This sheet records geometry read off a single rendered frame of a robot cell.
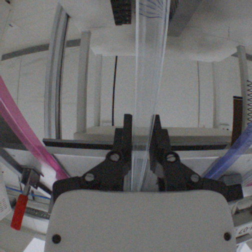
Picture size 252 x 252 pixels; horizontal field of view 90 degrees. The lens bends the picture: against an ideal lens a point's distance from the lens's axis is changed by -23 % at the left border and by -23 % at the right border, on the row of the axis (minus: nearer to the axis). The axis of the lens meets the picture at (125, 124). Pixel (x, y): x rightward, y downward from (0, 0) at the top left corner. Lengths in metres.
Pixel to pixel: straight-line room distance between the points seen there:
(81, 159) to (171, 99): 1.76
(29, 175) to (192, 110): 1.87
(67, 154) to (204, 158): 0.16
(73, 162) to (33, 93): 2.09
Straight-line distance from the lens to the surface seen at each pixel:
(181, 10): 0.44
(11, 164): 0.27
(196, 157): 0.19
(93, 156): 0.18
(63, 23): 0.52
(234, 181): 0.29
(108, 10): 0.52
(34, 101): 2.25
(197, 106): 2.01
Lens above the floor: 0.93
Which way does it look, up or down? 4 degrees up
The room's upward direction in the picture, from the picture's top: 179 degrees counter-clockwise
